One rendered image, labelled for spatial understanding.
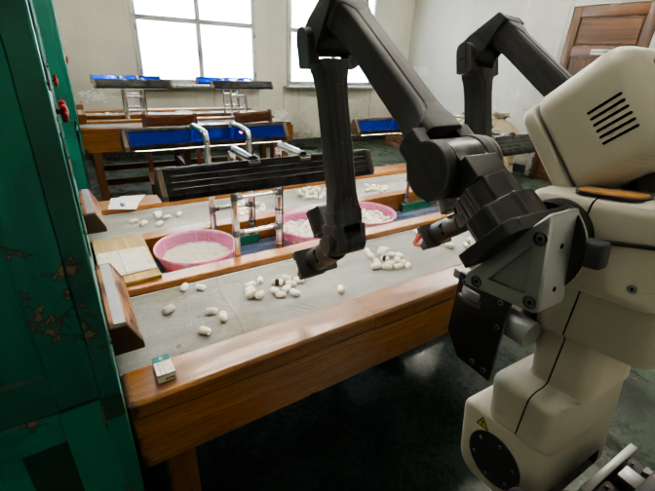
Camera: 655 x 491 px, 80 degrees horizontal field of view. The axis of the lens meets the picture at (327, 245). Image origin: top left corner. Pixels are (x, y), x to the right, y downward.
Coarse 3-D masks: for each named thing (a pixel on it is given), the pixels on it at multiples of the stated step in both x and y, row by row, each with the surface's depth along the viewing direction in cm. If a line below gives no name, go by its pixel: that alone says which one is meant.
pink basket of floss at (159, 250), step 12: (168, 240) 138; (180, 240) 141; (192, 240) 143; (204, 240) 144; (216, 240) 144; (228, 240) 141; (156, 252) 128; (228, 252) 128; (168, 264) 123; (180, 264) 120; (192, 264) 121
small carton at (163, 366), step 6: (168, 354) 82; (156, 360) 80; (162, 360) 80; (168, 360) 80; (156, 366) 79; (162, 366) 79; (168, 366) 79; (156, 372) 77; (162, 372) 77; (168, 372) 77; (174, 372) 78; (162, 378) 77; (168, 378) 78
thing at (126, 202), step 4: (124, 196) 174; (128, 196) 173; (132, 196) 173; (136, 196) 173; (140, 196) 173; (112, 200) 168; (116, 200) 168; (120, 200) 168; (124, 200) 168; (128, 200) 168; (132, 200) 169; (136, 200) 169; (140, 200) 169; (112, 204) 163; (116, 204) 164; (120, 204) 162; (124, 204) 163; (128, 204) 164; (132, 204) 164; (136, 204) 165; (108, 208) 159; (112, 208) 159; (116, 208) 159; (120, 208) 160; (124, 208) 160; (128, 208) 161; (132, 208) 161
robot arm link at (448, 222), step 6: (450, 210) 104; (456, 210) 103; (450, 216) 104; (444, 222) 105; (450, 222) 103; (456, 222) 102; (444, 228) 105; (450, 228) 104; (456, 228) 102; (462, 228) 103; (450, 234) 105; (456, 234) 104
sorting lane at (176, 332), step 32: (352, 256) 136; (416, 256) 139; (448, 256) 140; (192, 288) 113; (224, 288) 114; (256, 288) 115; (320, 288) 116; (352, 288) 117; (160, 320) 100; (192, 320) 100; (256, 320) 101; (160, 352) 89
